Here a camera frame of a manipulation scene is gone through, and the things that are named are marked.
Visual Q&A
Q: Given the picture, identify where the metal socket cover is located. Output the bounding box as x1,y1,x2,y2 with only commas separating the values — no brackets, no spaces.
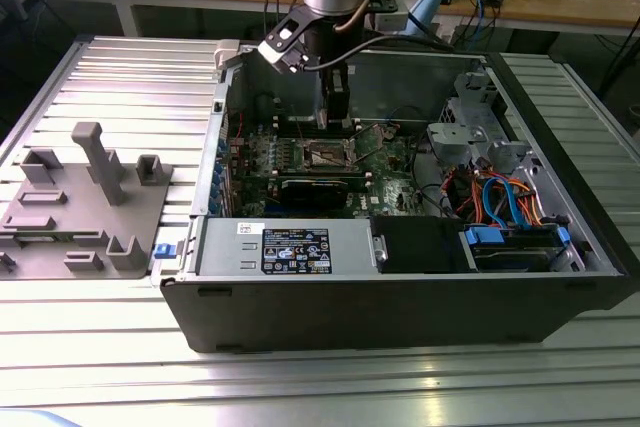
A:
349,122,389,164

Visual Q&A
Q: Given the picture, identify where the CPU socket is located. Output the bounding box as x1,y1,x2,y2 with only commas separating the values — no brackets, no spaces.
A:
298,136,360,172

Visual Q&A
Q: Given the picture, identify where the pale blue teach pendant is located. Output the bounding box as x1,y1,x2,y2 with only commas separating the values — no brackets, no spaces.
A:
405,0,449,41

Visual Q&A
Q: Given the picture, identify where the grey plastic case latch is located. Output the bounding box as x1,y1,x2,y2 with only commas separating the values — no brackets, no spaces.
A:
213,39,245,71

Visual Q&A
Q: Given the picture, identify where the black graphics card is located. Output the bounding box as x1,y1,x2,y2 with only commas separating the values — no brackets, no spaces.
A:
277,177,350,212

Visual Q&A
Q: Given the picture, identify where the grey metal drive cage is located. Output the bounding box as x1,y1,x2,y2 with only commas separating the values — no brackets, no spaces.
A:
424,69,536,183

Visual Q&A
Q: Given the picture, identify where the green motherboard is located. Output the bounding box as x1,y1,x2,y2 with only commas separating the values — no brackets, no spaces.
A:
227,119,432,221

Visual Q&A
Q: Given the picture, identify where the black plastic drive box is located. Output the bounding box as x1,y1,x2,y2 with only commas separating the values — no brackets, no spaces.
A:
372,215,469,274

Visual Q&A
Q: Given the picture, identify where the grey power supply unit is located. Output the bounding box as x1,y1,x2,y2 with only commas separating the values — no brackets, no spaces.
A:
192,216,376,278

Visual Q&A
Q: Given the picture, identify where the black PC case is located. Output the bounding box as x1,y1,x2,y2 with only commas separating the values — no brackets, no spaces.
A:
160,39,640,354

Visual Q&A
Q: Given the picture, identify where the hard disk in blue carrier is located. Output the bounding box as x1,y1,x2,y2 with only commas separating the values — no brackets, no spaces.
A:
462,224,572,273

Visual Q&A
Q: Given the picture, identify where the grey parts rack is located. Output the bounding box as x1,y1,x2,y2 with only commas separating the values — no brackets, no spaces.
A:
0,121,175,282

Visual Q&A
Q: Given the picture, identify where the black camera cable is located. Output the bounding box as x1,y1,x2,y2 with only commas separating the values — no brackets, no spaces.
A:
299,29,456,73

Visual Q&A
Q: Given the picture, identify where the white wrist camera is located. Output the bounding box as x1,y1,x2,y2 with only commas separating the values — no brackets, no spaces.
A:
257,6,321,76

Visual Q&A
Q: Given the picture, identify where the blue wire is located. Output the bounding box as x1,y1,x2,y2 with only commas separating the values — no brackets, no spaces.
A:
479,171,540,232

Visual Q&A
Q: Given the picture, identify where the orange wire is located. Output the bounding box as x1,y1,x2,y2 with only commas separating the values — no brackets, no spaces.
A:
514,185,554,228

